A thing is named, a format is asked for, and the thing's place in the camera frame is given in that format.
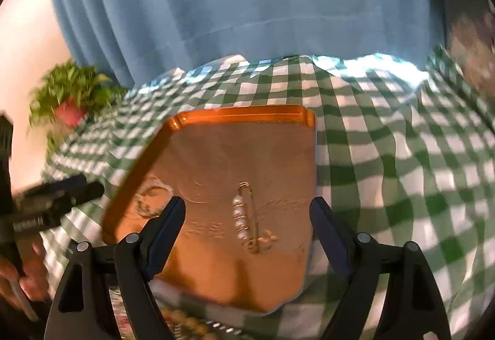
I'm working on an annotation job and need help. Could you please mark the thin silver bracelet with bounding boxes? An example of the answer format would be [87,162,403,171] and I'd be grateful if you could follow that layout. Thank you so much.
[135,176,174,219]

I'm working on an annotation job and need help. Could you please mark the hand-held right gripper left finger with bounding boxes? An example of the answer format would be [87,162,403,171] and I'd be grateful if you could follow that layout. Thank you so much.
[44,196,187,340]

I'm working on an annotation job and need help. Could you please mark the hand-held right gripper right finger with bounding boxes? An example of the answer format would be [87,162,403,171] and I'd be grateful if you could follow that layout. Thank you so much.
[309,196,453,340]

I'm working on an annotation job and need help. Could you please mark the green white checked tablecloth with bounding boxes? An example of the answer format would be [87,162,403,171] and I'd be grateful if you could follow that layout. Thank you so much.
[41,44,495,340]

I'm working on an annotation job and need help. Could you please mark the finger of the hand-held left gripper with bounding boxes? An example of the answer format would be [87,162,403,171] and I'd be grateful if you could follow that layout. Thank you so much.
[58,182,106,208]
[23,174,88,199]

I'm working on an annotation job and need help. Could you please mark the potted green plant red pot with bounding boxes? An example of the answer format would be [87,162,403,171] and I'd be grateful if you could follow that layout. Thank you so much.
[29,61,127,156]

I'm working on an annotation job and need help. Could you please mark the pearl safety pin brooch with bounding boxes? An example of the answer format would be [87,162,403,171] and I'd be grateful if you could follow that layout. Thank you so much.
[231,181,260,254]

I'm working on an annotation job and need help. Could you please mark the person's left hand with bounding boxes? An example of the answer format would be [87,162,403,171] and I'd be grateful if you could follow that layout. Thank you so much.
[0,241,50,303]

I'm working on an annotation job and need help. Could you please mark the blue curtain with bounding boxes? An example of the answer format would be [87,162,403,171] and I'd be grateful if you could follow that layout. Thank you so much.
[44,0,446,88]

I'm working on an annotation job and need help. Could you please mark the orange metal tray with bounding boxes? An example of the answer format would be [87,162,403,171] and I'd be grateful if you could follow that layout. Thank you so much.
[101,105,317,314]

